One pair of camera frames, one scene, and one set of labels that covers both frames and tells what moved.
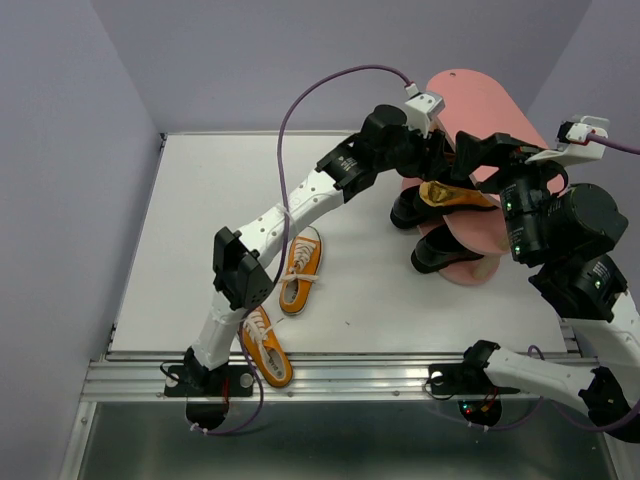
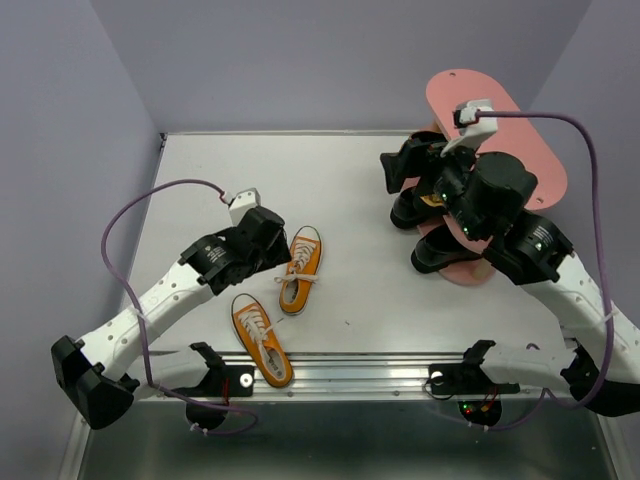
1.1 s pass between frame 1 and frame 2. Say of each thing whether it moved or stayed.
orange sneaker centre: stayed
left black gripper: moved
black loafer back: stayed
